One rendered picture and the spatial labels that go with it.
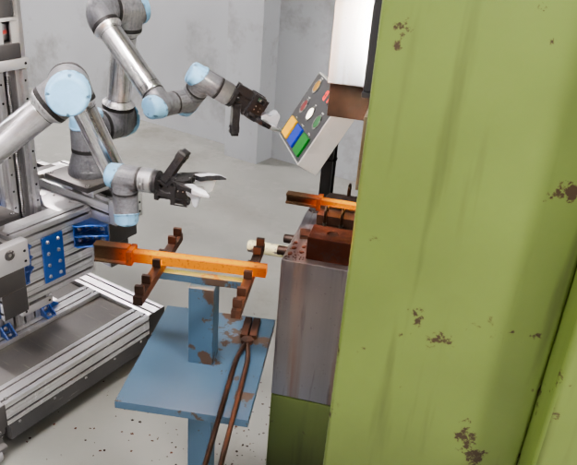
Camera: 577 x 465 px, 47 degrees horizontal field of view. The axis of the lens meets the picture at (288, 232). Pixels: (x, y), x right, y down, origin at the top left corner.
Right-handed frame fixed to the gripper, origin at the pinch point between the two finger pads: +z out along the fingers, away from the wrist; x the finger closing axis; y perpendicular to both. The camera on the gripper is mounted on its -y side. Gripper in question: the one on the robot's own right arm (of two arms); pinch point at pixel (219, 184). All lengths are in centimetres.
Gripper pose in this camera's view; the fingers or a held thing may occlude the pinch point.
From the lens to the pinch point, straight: 194.4
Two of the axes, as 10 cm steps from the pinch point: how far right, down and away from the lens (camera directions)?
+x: -2.3, 4.1, -8.8
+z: 9.7, 1.7, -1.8
